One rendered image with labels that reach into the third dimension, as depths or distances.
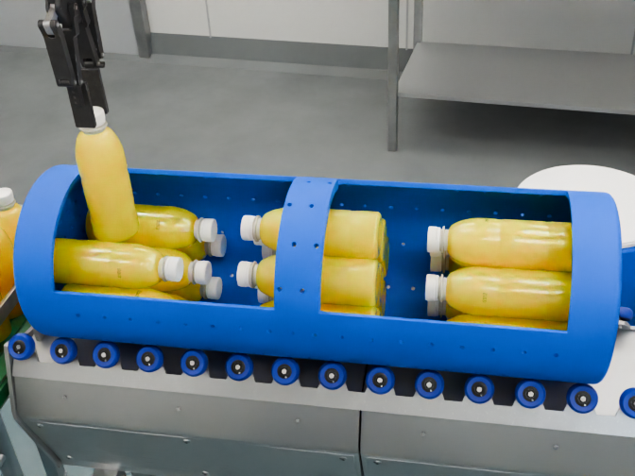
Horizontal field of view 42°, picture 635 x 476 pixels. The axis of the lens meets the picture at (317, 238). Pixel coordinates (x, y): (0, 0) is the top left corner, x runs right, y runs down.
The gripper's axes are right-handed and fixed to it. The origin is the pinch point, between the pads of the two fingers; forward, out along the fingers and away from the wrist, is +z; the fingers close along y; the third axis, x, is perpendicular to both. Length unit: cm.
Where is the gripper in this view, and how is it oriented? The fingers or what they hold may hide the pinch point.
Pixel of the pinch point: (88, 98)
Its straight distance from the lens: 125.2
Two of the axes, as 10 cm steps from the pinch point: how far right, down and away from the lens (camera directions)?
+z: 0.5, 8.2, 5.7
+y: 1.8, -5.7, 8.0
